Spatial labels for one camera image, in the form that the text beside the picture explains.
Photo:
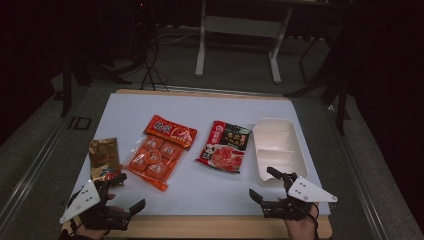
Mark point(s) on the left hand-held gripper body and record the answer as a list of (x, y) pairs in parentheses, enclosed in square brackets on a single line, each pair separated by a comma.
[(85, 198)]

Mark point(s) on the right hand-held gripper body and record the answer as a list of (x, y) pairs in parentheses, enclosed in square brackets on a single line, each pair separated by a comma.
[(308, 192)]

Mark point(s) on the gold foil packet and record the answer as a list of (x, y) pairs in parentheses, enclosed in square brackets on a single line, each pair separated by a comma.
[(104, 156)]

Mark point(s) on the white divided food container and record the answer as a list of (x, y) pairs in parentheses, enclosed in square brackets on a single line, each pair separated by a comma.
[(276, 146)]

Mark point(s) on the red and black sauce packet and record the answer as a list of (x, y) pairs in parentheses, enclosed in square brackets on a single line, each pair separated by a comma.
[(225, 146)]

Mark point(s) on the person's left hand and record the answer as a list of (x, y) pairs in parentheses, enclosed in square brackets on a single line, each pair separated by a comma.
[(91, 234)]

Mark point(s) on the person's right hand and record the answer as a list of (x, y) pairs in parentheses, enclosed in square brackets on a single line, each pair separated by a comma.
[(301, 230)]

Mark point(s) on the orange packet of cubes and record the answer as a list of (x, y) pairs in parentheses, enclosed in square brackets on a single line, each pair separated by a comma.
[(156, 153)]

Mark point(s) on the black stand legs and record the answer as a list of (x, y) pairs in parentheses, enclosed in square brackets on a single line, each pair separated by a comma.
[(341, 100)]

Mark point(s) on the white table mat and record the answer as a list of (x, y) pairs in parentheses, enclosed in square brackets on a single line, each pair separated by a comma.
[(200, 106)]

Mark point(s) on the white metal stand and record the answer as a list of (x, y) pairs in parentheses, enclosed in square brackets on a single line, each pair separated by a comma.
[(200, 50)]

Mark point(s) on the metal floor rail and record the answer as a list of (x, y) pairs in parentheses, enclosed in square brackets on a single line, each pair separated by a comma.
[(30, 173), (353, 173)]

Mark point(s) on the black floor bracket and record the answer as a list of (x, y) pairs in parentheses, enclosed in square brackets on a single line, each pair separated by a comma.
[(70, 123)]

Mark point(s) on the black stand post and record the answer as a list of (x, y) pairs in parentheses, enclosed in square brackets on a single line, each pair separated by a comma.
[(66, 93)]

